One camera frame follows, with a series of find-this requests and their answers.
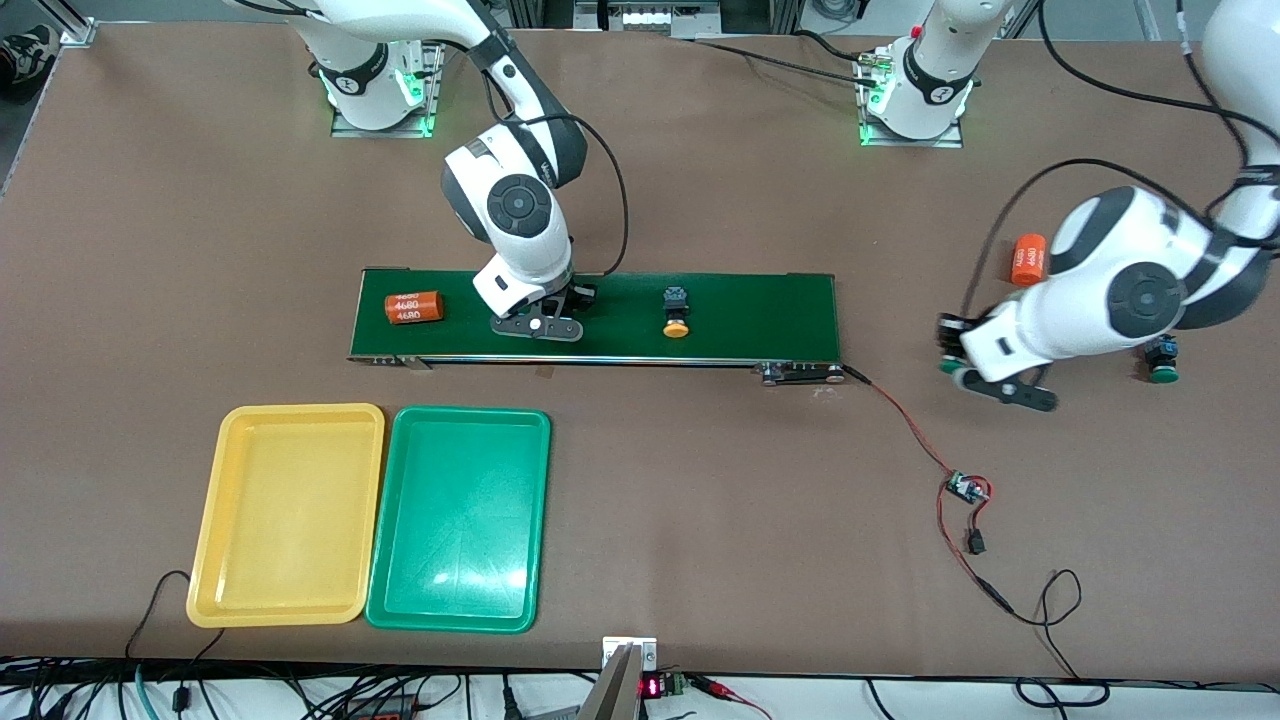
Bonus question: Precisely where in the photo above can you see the thin black table cable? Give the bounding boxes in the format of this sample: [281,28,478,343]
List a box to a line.
[122,570,229,691]

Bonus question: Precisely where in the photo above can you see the aluminium frame post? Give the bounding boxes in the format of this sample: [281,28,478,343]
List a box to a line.
[58,0,99,46]

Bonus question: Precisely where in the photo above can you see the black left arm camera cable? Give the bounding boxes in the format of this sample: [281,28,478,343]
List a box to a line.
[962,0,1256,321]

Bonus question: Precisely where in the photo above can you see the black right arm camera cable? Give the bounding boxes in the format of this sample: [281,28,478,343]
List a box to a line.
[480,60,631,281]

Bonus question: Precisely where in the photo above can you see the black cable to arm base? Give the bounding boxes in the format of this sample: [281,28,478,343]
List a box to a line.
[690,30,886,91]

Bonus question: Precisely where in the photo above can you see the orange 4680 cylinder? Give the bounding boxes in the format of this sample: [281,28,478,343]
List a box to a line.
[1010,234,1047,288]
[385,290,445,327]

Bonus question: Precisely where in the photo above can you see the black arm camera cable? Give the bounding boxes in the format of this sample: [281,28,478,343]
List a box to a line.
[962,0,1256,321]
[480,60,631,281]

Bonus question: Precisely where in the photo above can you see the grey sneaker shoe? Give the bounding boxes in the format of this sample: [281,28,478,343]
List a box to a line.
[0,25,61,101]

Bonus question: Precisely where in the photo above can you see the green plastic tray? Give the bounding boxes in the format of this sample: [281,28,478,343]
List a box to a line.
[364,405,553,635]

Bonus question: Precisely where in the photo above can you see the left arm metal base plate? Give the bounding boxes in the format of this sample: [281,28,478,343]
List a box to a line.
[857,50,964,149]

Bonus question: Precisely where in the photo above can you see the red black motor wire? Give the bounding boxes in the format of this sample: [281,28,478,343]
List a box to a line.
[840,365,961,479]

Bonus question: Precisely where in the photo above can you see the long red black power lead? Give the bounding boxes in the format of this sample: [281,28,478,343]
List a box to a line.
[936,490,1016,613]

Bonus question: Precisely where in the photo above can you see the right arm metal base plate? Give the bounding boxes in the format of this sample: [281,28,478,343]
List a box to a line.
[330,28,448,139]

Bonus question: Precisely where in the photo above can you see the grey metal camera bracket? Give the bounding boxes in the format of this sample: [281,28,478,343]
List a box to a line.
[578,636,661,720]

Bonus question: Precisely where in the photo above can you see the thin black looped cable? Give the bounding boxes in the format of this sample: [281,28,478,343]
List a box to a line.
[1010,568,1113,709]

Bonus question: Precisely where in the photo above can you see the red clip lead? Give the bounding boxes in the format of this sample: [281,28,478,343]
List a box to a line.
[690,675,771,720]

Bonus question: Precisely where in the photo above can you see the silver rack device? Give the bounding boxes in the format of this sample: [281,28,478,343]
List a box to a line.
[572,0,723,39]

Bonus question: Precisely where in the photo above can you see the yellow plastic tray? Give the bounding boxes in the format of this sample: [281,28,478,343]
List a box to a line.
[186,403,387,629]

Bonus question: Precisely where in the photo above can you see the green conveyor belt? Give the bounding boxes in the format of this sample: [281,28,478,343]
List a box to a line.
[347,268,846,387]

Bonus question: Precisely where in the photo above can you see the short red wire black plug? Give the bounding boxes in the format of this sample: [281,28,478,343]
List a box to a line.
[965,480,994,557]

